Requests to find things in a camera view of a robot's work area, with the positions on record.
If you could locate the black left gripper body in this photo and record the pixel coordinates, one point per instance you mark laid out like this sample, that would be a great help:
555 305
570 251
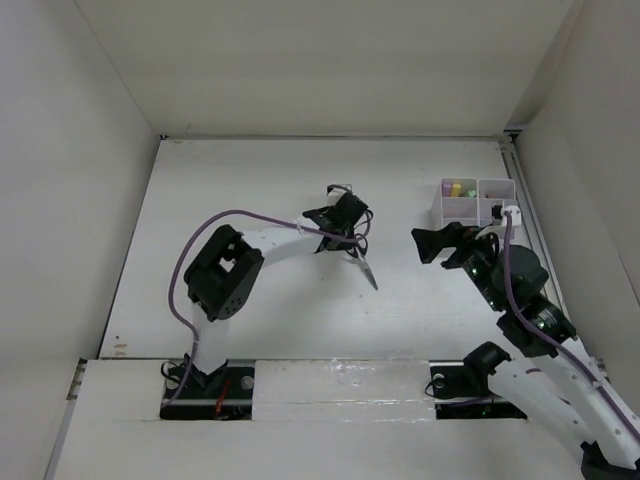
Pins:
344 244

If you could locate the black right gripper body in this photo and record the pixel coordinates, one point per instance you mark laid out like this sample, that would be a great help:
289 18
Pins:
475 256

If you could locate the black handled scissors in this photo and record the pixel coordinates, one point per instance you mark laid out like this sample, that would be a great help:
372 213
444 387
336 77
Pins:
365 265

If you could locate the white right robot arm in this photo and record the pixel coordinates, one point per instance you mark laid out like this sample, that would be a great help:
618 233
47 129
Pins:
581 409

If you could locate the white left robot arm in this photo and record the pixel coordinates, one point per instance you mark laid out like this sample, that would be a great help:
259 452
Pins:
222 275

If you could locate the white compartment organizer box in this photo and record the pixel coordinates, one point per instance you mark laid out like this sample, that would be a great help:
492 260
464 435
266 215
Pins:
467 211

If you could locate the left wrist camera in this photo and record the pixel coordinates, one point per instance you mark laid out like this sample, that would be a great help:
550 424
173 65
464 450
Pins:
337 190

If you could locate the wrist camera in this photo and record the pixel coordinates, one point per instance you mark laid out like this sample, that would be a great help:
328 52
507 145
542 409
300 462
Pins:
502 218
337 190

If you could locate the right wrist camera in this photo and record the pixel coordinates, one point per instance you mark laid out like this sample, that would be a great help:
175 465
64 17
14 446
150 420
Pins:
502 218

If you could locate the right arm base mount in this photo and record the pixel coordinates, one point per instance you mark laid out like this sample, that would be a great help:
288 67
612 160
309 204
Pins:
460 388

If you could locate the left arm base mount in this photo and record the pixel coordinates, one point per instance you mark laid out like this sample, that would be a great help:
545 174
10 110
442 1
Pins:
225 395

